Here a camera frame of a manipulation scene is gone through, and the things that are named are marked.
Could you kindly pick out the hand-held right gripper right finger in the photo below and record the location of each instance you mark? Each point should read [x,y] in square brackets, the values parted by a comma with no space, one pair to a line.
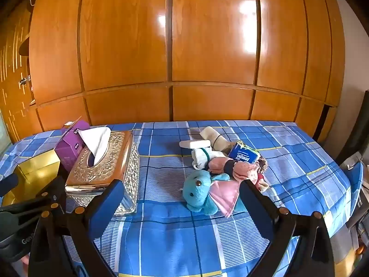
[256,210]

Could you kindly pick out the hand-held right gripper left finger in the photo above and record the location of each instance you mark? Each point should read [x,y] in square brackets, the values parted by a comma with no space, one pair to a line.
[106,207]

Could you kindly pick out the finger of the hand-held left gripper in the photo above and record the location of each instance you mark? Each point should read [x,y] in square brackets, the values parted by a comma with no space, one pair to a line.
[50,197]
[8,184]

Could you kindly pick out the gold tin box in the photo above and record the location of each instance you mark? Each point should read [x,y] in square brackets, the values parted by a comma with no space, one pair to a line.
[31,170]

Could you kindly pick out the red soft toy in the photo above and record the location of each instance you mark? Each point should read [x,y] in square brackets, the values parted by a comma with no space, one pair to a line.
[261,183]

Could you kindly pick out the pink towel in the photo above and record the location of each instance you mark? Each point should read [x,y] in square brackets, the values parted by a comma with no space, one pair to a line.
[245,170]

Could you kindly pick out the brown scrunchie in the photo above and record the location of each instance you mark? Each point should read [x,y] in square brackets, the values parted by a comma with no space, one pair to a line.
[261,165]

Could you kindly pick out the blue tissue packet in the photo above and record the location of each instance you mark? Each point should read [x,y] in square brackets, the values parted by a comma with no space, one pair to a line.
[240,153]

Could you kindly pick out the blue plush toy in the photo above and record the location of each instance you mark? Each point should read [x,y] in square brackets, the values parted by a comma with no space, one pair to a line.
[199,190]

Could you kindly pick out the white socks pair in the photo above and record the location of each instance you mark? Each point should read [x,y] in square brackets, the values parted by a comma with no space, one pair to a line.
[201,155]

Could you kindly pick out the beige cloth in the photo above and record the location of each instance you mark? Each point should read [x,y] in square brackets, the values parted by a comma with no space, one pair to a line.
[210,134]

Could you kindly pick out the white foam block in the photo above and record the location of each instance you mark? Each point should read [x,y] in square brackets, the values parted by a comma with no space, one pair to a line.
[196,144]

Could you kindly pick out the ornate silver tissue box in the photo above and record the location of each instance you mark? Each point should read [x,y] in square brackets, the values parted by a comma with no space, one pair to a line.
[115,161]

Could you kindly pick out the purple cardboard box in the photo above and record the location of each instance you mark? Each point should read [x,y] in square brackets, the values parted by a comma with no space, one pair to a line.
[67,150]

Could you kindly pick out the white tissue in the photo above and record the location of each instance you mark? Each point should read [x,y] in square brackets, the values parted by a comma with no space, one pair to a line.
[96,141]

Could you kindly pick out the blue plaid bed sheet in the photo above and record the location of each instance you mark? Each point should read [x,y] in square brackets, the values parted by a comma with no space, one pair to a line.
[173,236]

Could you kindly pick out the metal cabinet latch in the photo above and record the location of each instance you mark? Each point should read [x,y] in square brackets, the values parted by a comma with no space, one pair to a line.
[25,80]

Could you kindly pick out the wooden cabinet with gold inlay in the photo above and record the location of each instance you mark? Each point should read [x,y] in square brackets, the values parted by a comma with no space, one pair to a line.
[14,63]

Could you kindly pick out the dark bedside furniture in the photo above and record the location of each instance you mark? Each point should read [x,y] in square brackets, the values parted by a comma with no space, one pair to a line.
[353,127]

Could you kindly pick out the glossy wooden wardrobe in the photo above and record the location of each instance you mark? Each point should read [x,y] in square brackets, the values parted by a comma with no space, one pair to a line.
[201,34]

